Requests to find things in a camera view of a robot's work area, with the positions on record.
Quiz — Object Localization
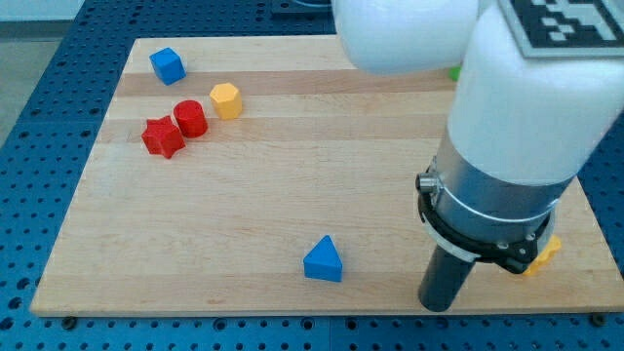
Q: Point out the red star block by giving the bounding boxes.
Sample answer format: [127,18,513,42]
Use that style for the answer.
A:
[141,115,186,159]

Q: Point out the red cylinder block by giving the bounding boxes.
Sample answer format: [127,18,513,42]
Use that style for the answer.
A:
[174,99,209,138]

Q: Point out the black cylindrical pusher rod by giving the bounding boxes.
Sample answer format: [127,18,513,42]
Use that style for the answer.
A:
[417,246,475,312]

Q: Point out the green block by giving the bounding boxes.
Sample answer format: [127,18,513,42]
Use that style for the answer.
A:
[448,66,461,82]

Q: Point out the blue cube block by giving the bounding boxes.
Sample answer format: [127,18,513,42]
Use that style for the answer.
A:
[149,48,186,86]

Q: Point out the black white fiducial tag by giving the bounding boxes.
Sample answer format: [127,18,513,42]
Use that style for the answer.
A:
[497,0,623,59]

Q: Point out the wooden board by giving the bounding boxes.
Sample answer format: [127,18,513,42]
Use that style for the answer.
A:
[29,34,624,318]

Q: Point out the yellow heart block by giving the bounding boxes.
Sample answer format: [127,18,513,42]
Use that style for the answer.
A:
[522,235,562,276]

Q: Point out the yellow hexagon block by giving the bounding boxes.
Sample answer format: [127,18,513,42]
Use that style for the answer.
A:
[210,83,243,120]

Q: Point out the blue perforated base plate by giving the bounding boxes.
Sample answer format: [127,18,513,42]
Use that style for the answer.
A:
[1,1,623,350]

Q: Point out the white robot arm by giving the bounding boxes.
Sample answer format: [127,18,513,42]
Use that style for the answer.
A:
[331,1,623,312]

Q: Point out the blue triangular block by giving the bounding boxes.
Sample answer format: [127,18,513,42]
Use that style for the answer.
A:
[302,235,343,283]

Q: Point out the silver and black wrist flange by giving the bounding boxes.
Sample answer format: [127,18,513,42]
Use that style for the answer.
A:
[415,140,571,274]

